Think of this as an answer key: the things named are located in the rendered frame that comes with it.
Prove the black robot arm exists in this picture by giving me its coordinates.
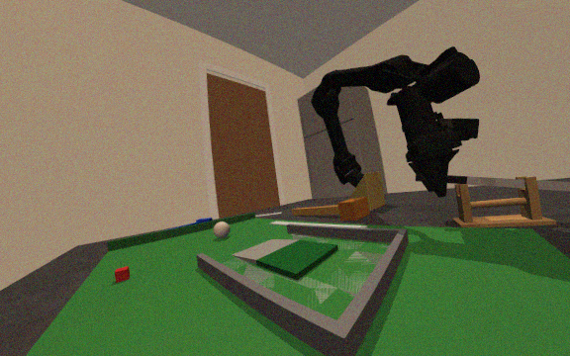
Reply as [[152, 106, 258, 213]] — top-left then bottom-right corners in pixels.
[[312, 46, 480, 188]]

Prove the small red block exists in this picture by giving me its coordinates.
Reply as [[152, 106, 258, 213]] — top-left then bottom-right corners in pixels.
[[115, 266, 130, 283]]

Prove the beige ball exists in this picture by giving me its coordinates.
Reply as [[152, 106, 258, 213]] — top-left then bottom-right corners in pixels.
[[214, 222, 230, 238]]

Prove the blue putter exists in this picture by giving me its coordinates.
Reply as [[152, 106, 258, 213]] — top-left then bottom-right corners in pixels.
[[179, 218, 212, 227]]

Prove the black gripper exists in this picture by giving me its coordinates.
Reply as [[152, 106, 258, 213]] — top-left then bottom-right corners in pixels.
[[401, 109, 462, 198]]

